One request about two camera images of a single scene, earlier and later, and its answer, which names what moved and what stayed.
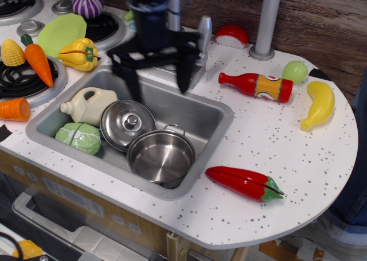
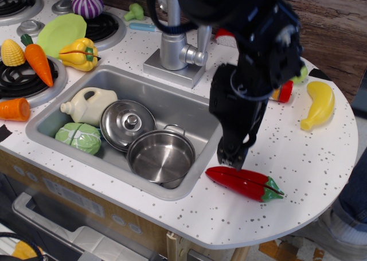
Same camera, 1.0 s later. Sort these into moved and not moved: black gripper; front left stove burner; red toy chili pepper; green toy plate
Moved: black gripper
Not moved: front left stove burner; red toy chili pepper; green toy plate
